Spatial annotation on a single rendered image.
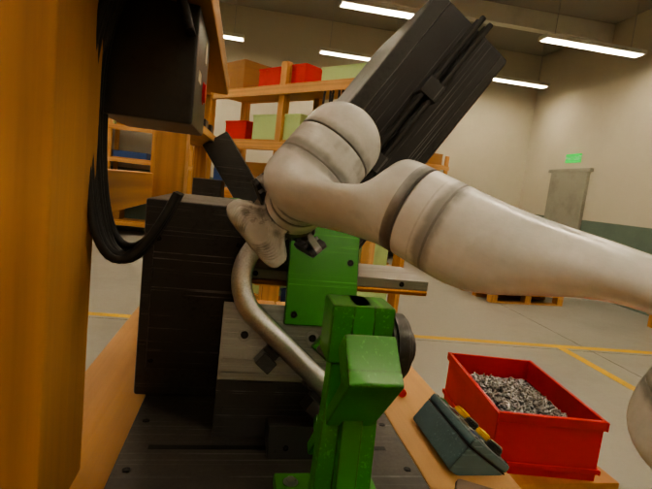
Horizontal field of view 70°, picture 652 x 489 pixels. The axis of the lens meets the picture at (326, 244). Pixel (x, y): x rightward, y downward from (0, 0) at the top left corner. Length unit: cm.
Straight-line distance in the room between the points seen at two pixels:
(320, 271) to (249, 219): 25
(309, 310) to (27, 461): 40
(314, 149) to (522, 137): 1090
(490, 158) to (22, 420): 1058
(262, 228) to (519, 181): 1074
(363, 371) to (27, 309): 33
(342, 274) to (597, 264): 51
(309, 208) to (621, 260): 21
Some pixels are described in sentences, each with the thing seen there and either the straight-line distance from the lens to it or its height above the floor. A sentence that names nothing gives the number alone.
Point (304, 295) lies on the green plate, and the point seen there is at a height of 112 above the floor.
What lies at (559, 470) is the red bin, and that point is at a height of 82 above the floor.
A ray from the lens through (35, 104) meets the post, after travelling 52.
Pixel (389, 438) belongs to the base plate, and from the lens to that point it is 82.
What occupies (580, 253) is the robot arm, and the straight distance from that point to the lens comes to 31.
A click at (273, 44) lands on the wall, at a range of 1006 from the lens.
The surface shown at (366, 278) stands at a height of 113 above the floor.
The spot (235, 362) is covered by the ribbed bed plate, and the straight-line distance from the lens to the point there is 75.
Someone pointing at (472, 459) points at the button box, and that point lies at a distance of 77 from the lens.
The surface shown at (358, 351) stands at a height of 114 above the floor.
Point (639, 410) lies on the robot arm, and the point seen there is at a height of 118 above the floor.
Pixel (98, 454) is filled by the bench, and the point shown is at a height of 88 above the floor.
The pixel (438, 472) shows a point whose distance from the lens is 77.
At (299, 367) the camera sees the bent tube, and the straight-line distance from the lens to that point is 69.
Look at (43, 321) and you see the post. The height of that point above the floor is 113.
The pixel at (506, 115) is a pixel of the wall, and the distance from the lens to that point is 1109.
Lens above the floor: 129
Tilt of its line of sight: 7 degrees down
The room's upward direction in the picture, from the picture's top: 7 degrees clockwise
